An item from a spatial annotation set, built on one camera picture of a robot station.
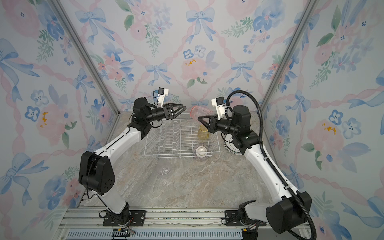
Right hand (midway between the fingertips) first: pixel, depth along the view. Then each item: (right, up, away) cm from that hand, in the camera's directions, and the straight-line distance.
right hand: (198, 118), depth 67 cm
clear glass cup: (-21, -29, +23) cm, 42 cm away
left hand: (-6, +6, +3) cm, 9 cm away
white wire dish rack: (-13, -11, +36) cm, 39 cm away
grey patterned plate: (+22, -17, +30) cm, 41 cm away
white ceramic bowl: (+2, -19, +23) cm, 30 cm away
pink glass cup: (-1, +4, +6) cm, 7 cm away
